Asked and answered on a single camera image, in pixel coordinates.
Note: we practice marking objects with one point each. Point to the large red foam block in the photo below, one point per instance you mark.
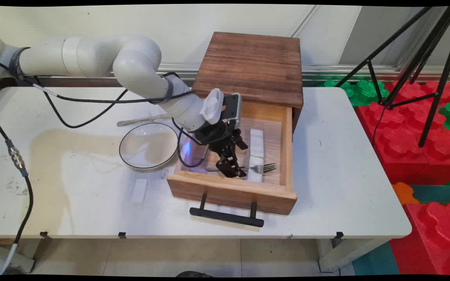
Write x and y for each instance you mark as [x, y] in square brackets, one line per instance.
[400, 144]

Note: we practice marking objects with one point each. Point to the silver serrated table knife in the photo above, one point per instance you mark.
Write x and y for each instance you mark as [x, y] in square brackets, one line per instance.
[131, 122]

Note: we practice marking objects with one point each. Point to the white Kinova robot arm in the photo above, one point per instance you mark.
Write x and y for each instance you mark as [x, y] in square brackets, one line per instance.
[92, 56]

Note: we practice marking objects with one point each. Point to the orange foam piece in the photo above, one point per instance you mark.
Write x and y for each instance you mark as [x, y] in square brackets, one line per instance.
[404, 193]

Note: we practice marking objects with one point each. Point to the dark wooden drawer cabinet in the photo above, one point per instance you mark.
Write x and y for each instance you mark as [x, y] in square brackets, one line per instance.
[248, 66]

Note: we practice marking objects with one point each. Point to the black silver wrist camera box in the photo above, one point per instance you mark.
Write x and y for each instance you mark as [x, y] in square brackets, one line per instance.
[232, 109]

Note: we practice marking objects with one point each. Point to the light wooden drawer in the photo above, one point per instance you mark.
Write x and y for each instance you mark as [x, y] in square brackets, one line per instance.
[233, 192]

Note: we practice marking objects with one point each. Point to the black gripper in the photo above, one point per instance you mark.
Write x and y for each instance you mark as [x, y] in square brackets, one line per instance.
[213, 136]

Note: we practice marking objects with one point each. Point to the white table leg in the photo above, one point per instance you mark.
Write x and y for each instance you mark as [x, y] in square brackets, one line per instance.
[342, 253]

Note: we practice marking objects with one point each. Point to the teal foam mat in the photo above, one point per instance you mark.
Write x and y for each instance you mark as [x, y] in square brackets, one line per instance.
[440, 194]

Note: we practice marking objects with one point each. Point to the white plate with black rim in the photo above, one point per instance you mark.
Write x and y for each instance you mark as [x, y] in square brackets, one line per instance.
[147, 148]

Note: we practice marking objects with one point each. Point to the silver metal fork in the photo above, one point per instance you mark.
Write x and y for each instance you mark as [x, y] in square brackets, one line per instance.
[264, 168]

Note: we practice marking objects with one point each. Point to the black tripod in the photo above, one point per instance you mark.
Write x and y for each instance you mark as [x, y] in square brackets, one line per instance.
[438, 93]

